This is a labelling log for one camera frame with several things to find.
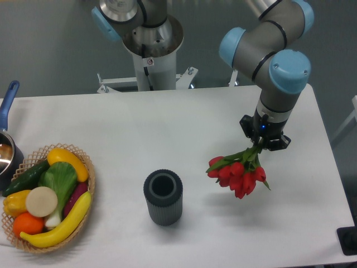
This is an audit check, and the yellow squash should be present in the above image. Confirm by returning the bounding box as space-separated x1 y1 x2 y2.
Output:
47 147 89 183

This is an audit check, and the white metal base frame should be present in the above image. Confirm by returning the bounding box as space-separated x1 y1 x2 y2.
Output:
97 66 240 94

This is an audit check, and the dark green cucumber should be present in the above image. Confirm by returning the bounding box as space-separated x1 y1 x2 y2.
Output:
2 160 50 197

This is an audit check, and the purple sweet potato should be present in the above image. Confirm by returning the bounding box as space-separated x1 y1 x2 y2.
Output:
62 182 88 218

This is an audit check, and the yellow banana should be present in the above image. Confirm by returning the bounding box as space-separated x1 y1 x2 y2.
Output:
20 192 91 248

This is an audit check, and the black device at edge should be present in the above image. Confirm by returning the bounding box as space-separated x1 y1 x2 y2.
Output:
336 226 356 256

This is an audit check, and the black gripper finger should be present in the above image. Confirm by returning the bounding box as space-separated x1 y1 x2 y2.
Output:
266 135 291 151
239 115 258 143

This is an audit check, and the orange fruit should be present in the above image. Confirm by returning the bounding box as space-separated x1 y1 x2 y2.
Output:
13 212 44 238

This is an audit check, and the dark grey ribbed vase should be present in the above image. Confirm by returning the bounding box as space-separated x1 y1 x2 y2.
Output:
143 169 184 226

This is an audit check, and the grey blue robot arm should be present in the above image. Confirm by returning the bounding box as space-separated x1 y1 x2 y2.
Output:
91 1 314 151

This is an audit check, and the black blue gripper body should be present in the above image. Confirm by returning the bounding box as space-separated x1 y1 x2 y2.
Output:
250 112 286 143

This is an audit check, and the red tulip bouquet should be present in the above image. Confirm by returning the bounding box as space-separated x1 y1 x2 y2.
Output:
206 139 270 199

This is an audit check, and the yellow bell pepper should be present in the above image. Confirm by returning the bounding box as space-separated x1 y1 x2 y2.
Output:
3 190 31 218

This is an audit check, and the blue handled saucepan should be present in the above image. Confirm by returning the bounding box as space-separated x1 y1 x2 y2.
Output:
1 80 24 191

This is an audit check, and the green bok choy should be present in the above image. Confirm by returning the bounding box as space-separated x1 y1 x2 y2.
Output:
38 162 77 230

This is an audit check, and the white frame at right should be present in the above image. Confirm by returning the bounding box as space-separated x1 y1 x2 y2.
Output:
330 96 356 147

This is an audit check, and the beige round disc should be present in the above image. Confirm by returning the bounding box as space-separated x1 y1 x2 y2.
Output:
25 186 58 218

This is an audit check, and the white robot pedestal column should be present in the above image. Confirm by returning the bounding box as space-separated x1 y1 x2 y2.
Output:
123 15 184 92

